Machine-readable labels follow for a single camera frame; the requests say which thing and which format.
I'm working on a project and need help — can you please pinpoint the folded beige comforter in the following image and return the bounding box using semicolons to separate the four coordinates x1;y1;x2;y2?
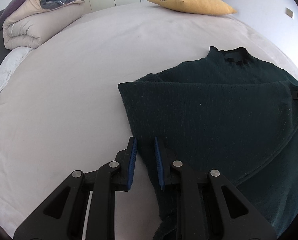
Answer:
2;0;84;50

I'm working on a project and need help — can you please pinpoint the white bed sheet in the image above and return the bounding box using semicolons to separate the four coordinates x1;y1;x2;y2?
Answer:
0;2;298;236

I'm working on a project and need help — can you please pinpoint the upper wall socket plate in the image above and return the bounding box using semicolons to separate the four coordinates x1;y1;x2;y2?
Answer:
285;8;293;18

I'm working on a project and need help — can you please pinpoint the white pillow at bed edge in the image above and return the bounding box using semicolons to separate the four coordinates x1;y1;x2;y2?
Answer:
0;47;34;93

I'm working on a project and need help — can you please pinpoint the yellow pillow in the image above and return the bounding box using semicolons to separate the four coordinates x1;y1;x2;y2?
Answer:
147;0;237;16

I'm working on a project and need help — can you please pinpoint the dark green knit sweater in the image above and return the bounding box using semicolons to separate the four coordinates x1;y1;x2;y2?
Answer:
118;47;298;239

